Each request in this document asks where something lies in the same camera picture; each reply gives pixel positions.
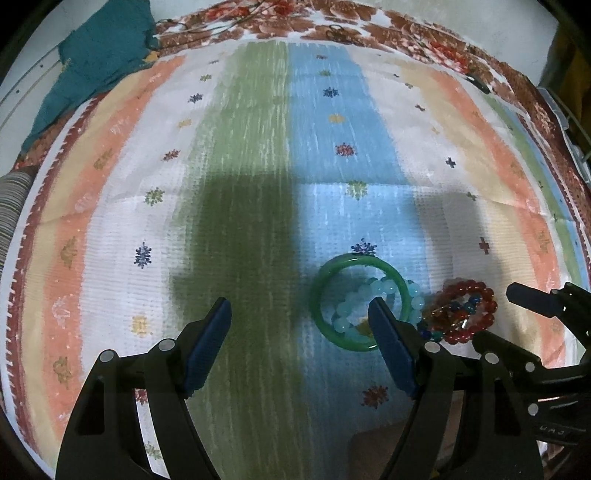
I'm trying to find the green jade bangle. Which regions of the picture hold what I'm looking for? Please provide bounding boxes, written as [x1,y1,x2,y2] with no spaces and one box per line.
[308,254,408,352]

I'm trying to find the small black object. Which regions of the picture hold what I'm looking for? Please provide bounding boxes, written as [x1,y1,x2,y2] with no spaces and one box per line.
[466,69,493,94]

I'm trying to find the red bead bracelet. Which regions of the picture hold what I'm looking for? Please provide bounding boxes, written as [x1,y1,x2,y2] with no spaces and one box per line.
[427,278,499,343]

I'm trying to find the black cable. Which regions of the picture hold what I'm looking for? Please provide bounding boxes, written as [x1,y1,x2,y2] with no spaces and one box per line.
[150,2,278,47]

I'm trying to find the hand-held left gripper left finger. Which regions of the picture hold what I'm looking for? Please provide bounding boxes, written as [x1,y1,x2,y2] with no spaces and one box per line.
[54,296,232,480]

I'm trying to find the teal cloth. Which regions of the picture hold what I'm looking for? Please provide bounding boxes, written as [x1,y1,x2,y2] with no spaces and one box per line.
[21,0,160,151]

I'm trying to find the striped pastel mat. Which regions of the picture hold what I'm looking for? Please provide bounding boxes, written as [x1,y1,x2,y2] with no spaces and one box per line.
[0,34,591,480]

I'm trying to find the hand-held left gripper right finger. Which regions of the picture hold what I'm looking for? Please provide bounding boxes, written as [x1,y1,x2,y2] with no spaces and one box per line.
[367,298,544,480]

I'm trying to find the white headboard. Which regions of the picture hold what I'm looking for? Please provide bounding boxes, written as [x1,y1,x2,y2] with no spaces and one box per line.
[0,9,65,185]

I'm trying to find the black scissors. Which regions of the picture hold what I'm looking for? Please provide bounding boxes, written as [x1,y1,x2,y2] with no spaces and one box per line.
[323,24,352,45]

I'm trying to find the folded striped cloth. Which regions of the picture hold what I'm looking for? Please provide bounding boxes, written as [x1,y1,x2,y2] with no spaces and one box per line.
[0,168,37,260]

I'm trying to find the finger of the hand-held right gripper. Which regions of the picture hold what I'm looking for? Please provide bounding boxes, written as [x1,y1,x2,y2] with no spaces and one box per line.
[472,330,591,384]
[506,281,591,344]

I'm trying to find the light blue bead bracelet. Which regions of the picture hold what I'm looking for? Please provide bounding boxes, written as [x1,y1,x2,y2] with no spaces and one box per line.
[331,278,426,337]

